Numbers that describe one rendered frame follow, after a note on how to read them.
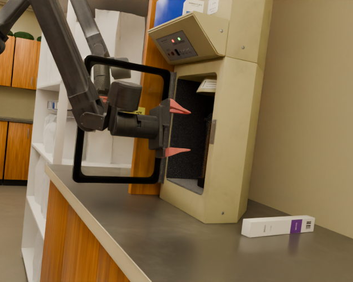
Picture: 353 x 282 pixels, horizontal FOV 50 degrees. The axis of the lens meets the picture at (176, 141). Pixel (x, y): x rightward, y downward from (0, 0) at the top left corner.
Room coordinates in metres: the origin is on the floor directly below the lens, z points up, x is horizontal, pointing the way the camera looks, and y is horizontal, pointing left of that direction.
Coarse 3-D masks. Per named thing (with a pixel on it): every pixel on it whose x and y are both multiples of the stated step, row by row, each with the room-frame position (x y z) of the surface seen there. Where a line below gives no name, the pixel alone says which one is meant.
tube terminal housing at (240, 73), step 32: (224, 0) 1.09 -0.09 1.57; (256, 0) 1.09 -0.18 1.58; (256, 32) 1.10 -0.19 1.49; (192, 64) 1.22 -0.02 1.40; (224, 64) 1.06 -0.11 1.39; (256, 64) 1.11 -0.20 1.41; (224, 96) 1.06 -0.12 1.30; (256, 96) 1.18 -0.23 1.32; (224, 128) 1.07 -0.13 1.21; (256, 128) 1.28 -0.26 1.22; (224, 160) 1.08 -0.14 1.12; (160, 192) 1.34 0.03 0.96; (192, 192) 1.14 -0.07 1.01; (224, 192) 1.08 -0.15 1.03
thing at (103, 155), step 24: (96, 72) 1.19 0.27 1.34; (120, 72) 1.23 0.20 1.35; (144, 72) 1.27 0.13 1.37; (144, 96) 1.28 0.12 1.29; (96, 144) 1.20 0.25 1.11; (120, 144) 1.25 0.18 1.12; (144, 144) 1.29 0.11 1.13; (72, 168) 1.17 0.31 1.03; (96, 168) 1.21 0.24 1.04; (120, 168) 1.25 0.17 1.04; (144, 168) 1.29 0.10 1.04
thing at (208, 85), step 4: (208, 76) 1.19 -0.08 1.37; (212, 76) 1.18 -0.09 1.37; (216, 76) 1.17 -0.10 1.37; (204, 80) 1.20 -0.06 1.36; (208, 80) 1.18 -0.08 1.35; (212, 80) 1.17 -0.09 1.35; (216, 80) 1.16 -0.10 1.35; (204, 84) 1.19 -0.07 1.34; (208, 84) 1.17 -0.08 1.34; (212, 84) 1.16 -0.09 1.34; (200, 88) 1.20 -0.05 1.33; (204, 88) 1.18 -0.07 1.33; (208, 88) 1.16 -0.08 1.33; (212, 88) 1.16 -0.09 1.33; (196, 92) 1.23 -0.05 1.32; (200, 92) 1.26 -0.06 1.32; (204, 92) 1.28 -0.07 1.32; (208, 92) 1.29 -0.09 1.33; (212, 92) 1.30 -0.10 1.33
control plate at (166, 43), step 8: (176, 32) 1.13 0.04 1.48; (160, 40) 1.25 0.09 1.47; (168, 40) 1.21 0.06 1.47; (176, 40) 1.17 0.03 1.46; (184, 40) 1.13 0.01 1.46; (168, 48) 1.25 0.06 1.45; (176, 48) 1.20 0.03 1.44; (184, 48) 1.16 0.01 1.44; (192, 48) 1.13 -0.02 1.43; (168, 56) 1.28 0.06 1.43; (176, 56) 1.24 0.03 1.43; (184, 56) 1.20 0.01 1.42; (192, 56) 1.16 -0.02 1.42
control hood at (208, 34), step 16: (192, 16) 1.02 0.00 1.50; (208, 16) 1.03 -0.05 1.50; (160, 32) 1.22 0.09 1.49; (192, 32) 1.07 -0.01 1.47; (208, 32) 1.03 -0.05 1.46; (224, 32) 1.05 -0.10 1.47; (160, 48) 1.29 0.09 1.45; (208, 48) 1.06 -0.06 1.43; (224, 48) 1.06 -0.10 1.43; (176, 64) 1.32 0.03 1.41
